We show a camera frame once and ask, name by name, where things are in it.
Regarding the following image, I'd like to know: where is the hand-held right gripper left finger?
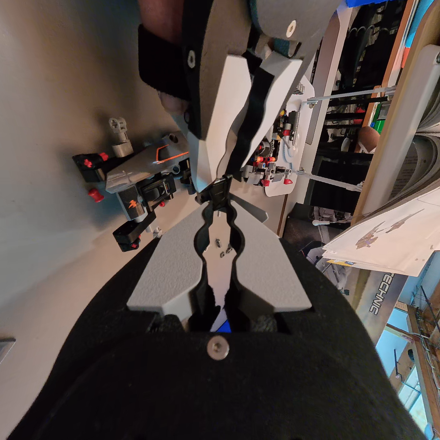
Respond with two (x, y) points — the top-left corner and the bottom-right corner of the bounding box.
(126, 204), (215, 315)

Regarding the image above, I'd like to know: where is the green storage bin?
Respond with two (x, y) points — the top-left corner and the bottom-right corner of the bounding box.
(373, 103), (391, 131)

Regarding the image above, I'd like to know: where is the flat grey orange striped tile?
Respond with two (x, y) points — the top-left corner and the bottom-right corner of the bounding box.
(0, 337), (17, 365)

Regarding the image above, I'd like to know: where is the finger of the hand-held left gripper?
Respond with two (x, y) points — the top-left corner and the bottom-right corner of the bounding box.
(226, 52), (303, 176)
(188, 55), (255, 192)

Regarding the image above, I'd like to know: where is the black grey lego assembly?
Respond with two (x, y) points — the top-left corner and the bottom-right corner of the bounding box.
(72, 117), (198, 253)

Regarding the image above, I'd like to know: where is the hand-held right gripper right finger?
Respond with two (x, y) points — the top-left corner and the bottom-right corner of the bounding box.
(226, 206), (313, 321)

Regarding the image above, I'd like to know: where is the dark lego set box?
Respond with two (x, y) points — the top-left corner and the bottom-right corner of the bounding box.
(285, 203), (413, 327)

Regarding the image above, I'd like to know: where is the person's left hand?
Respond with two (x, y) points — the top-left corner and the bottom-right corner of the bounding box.
(137, 0), (190, 116)

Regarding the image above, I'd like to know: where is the black lego fin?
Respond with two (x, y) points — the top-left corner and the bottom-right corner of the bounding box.
(196, 173), (234, 212)

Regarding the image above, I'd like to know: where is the lego instruction booklet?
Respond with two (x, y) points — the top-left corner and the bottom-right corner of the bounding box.
(322, 134), (440, 277)

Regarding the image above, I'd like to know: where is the large lego car chassis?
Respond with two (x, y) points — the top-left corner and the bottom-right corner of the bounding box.
(241, 81), (306, 188)

